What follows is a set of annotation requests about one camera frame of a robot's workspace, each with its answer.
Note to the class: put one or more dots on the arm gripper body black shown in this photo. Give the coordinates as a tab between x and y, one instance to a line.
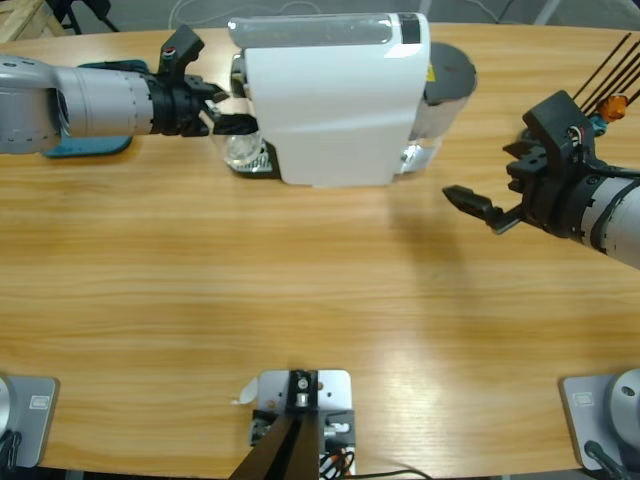
172	107
550	200

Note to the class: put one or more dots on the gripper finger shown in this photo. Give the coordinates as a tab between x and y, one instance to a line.
470	198
525	150
216	93
235	125

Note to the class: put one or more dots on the clear glass cup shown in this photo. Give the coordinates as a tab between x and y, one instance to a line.
242	150

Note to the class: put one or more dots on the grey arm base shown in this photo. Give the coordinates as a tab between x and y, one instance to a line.
30	420
600	410

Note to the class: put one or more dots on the teal coffee capsule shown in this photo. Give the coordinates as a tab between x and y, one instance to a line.
599	124

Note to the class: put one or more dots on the white capsule coffee machine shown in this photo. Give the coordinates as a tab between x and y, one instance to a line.
330	115

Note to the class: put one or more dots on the orange coffee capsule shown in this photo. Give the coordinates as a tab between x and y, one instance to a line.
615	106

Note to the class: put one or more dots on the coffee machine water tank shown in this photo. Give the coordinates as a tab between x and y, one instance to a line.
450	75

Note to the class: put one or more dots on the metal grid drip tray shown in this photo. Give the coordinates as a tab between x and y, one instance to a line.
270	170

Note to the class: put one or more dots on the teal plastic serving tray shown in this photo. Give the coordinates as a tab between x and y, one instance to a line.
90	147

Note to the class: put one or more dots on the black chair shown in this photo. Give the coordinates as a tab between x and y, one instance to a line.
90	6

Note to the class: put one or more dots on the light wooden crate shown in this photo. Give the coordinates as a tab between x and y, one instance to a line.
25	22

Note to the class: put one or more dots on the white mounting block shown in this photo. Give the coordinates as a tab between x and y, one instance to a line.
332	390

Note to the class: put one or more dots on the white paper tag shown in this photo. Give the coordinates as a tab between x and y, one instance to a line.
247	392

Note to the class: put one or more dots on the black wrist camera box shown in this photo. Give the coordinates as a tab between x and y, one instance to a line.
180	47
560	120

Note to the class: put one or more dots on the white table frame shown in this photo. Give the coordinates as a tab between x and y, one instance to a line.
425	6
548	10

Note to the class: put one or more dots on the black camera post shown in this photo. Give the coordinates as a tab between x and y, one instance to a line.
295	450

